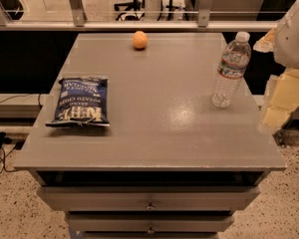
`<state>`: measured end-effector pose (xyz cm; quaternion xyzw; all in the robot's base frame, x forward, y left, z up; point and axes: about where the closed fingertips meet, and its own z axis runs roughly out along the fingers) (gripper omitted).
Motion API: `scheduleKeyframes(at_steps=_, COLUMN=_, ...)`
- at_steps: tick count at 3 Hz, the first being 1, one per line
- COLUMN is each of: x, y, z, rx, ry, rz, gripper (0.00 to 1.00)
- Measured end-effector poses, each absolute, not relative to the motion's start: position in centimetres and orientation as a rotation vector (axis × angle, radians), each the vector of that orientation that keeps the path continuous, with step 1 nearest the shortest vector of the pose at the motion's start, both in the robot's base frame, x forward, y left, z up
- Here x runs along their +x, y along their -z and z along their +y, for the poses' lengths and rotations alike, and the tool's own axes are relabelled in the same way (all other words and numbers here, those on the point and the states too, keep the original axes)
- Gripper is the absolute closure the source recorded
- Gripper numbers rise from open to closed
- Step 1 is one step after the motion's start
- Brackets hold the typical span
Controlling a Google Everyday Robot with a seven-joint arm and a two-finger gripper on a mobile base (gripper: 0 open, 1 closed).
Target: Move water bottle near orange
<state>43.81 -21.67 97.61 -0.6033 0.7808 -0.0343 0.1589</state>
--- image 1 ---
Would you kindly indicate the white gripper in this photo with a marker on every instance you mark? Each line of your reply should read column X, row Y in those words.
column 293, row 39

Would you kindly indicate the clear plastic water bottle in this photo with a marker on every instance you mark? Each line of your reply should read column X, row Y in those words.
column 232, row 66

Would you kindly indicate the orange fruit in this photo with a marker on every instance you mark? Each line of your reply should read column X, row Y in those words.
column 140, row 39

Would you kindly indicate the grey drawer cabinet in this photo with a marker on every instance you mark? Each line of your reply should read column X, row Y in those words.
column 166, row 143

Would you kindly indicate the upper drawer knob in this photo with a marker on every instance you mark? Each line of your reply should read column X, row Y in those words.
column 150, row 206

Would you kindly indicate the drawer knob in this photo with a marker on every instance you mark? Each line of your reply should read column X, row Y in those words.
column 150, row 206
column 150, row 231

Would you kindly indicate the blue potato chips bag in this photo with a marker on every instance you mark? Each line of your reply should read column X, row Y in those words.
column 82, row 102

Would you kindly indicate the lower drawer knob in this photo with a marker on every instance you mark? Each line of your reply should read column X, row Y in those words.
column 150, row 231

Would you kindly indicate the metal railing frame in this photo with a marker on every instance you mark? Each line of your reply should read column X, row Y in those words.
column 126, row 16

